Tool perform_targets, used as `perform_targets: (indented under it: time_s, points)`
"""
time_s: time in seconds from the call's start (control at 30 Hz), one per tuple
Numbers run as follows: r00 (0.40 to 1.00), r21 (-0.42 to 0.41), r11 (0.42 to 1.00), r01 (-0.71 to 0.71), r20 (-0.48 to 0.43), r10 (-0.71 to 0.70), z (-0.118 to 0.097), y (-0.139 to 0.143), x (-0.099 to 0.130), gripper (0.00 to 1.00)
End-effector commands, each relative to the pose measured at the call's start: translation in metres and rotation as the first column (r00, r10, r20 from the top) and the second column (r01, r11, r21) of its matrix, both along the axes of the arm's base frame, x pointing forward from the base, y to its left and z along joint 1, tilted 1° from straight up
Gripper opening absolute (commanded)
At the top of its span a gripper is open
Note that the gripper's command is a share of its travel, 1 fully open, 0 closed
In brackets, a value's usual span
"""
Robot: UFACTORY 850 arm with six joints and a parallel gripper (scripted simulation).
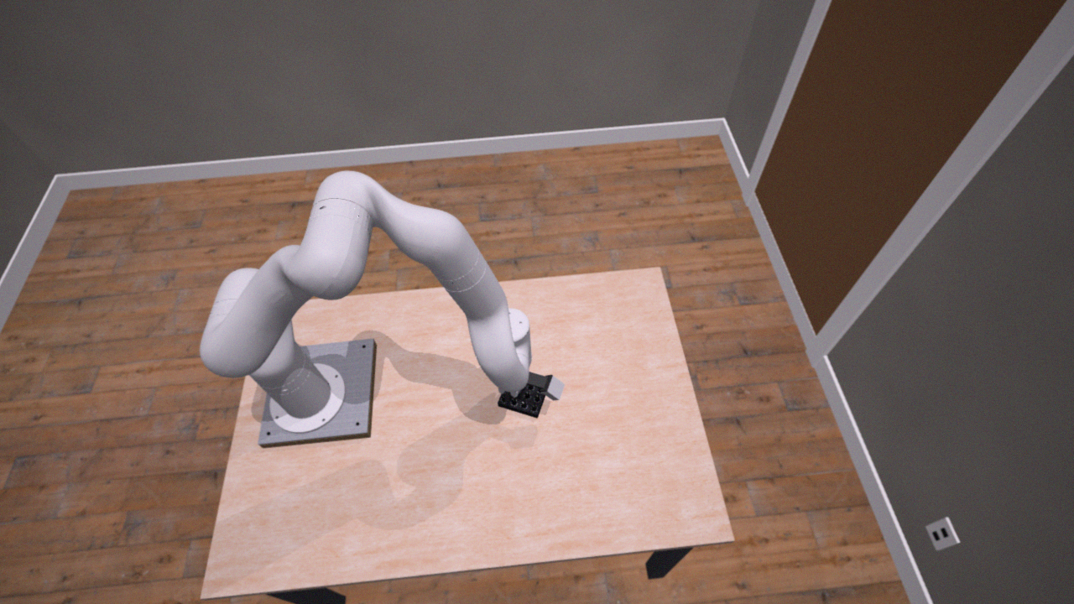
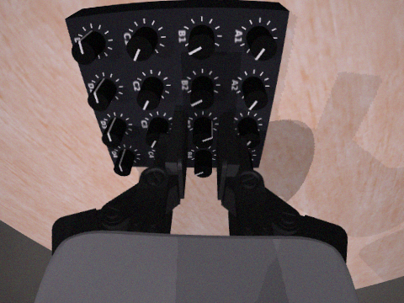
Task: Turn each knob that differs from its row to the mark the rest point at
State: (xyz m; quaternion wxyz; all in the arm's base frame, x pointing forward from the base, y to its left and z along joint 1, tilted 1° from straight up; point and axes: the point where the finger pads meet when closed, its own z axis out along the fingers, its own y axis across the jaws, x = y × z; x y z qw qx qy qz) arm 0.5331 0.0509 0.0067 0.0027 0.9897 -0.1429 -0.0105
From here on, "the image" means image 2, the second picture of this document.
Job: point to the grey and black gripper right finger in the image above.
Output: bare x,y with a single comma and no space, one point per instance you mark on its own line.
259,211

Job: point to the black knob box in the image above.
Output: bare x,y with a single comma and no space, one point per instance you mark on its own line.
158,53

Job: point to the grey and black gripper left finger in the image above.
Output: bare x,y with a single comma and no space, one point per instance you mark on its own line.
148,205

